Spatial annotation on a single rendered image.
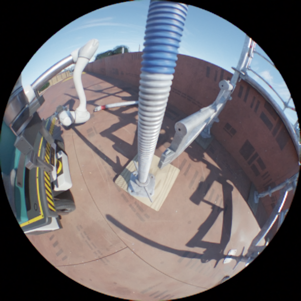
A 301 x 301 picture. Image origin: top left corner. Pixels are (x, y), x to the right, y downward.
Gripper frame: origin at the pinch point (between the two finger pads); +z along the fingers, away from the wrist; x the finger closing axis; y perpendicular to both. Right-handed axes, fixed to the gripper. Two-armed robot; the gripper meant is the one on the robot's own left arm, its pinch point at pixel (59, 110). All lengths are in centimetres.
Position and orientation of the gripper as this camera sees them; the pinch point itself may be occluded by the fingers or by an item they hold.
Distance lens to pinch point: 113.3
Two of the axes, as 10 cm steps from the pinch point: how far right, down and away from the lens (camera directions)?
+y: -1.1, 5.5, 8.3
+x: 5.3, -6.7, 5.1
